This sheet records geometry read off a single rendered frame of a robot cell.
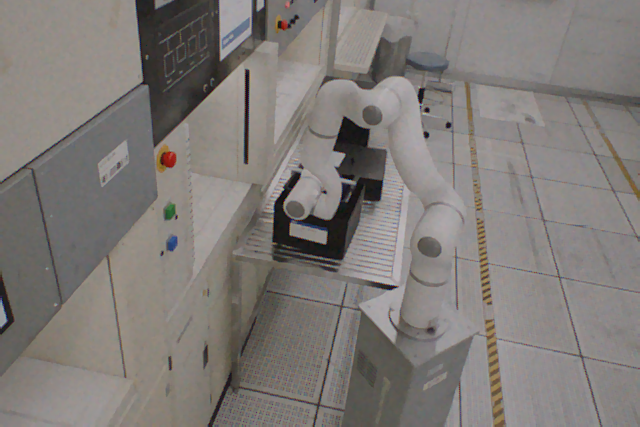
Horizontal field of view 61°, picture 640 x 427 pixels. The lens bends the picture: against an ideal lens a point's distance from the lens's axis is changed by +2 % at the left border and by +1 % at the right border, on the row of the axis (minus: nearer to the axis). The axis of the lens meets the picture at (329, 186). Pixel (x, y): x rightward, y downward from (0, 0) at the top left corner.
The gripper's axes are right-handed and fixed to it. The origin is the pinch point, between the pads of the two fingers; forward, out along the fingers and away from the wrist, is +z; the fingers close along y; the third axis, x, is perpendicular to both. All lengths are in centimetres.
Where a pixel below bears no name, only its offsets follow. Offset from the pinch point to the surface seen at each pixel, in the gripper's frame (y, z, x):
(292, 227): -6.0, -13.8, -20.6
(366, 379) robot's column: 32, -39, -56
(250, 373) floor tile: -21, -13, -106
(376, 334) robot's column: 32, -39, -34
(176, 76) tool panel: -23, -57, 47
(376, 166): 13.0, 41.4, -19.7
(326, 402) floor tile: 15, -15, -106
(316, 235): 3.1, -13.8, -21.5
